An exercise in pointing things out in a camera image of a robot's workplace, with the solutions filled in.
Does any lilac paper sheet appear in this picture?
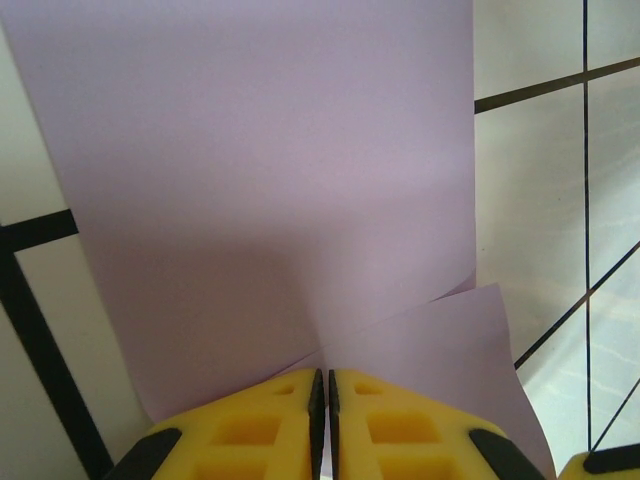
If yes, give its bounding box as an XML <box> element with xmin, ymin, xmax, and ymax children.
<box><xmin>0</xmin><ymin>0</ymin><xmax>556</xmax><ymax>480</ymax></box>

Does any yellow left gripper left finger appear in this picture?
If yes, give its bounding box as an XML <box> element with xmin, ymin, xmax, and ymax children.
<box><xmin>112</xmin><ymin>368</ymin><xmax>327</xmax><ymax>480</ymax></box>

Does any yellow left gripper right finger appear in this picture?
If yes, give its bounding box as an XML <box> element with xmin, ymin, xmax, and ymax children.
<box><xmin>327</xmin><ymin>368</ymin><xmax>545</xmax><ymax>480</ymax></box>

